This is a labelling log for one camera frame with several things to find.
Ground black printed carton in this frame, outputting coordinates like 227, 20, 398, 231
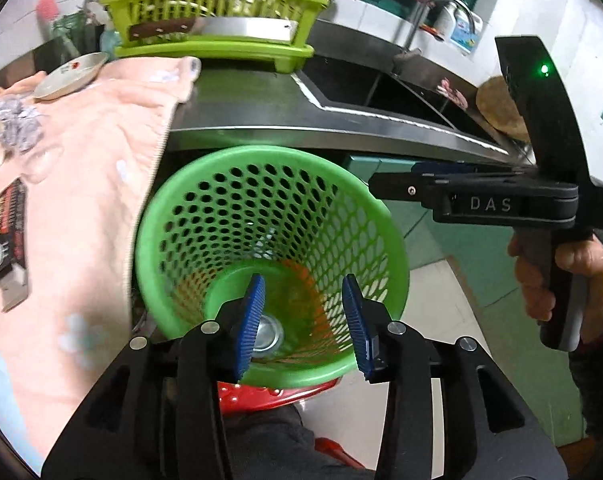
0, 177, 32, 311

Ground steel kitchen sink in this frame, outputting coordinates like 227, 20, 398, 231
301, 55, 497, 146

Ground raw meat pieces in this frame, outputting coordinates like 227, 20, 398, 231
436, 77, 468, 109

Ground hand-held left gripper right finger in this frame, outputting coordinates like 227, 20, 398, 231
341, 274, 569, 480

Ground pink bottle brush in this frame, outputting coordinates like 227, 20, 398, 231
35, 0, 59, 36

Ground steel cleaver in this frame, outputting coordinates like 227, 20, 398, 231
128, 16, 299, 43

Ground green perforated waste basket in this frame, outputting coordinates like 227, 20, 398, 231
134, 145, 411, 390

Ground person's leg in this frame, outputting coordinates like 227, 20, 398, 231
221, 402, 377, 480

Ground white floral plate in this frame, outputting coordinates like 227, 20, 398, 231
34, 51, 109, 102

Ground green plastic dish rack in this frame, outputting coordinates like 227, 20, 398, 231
98, 0, 329, 73

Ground person's right hand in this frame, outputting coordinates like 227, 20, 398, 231
507, 236, 603, 322

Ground red plastic stool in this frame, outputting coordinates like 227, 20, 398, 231
216, 377, 377, 471

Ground teal plastic bottle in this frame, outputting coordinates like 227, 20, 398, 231
100, 27, 123, 59

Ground round wooden cutting board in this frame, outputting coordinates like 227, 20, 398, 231
475, 76, 529, 142

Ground person's right forearm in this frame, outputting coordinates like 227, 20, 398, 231
569, 240, 603, 441

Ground steel faucet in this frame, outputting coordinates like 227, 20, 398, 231
392, 0, 483, 73

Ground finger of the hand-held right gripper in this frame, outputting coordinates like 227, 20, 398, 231
369, 172, 435, 209
411, 162, 529, 177

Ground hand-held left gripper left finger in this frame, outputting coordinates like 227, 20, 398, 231
41, 274, 267, 480

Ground metal can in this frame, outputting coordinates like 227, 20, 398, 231
251, 312, 286, 361

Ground white dish soap bottle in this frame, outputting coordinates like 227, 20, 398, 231
433, 2, 479, 56

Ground peach towel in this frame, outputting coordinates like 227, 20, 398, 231
0, 55, 202, 466

